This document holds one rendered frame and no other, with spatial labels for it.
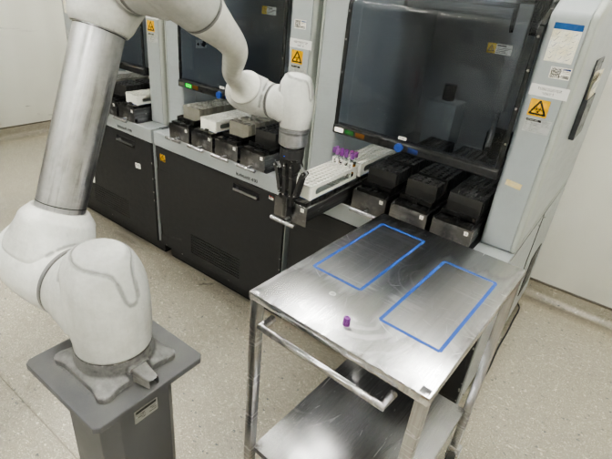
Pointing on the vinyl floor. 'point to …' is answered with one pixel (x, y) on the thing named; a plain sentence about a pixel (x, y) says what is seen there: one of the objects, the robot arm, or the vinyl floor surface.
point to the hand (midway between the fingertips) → (287, 205)
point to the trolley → (380, 342)
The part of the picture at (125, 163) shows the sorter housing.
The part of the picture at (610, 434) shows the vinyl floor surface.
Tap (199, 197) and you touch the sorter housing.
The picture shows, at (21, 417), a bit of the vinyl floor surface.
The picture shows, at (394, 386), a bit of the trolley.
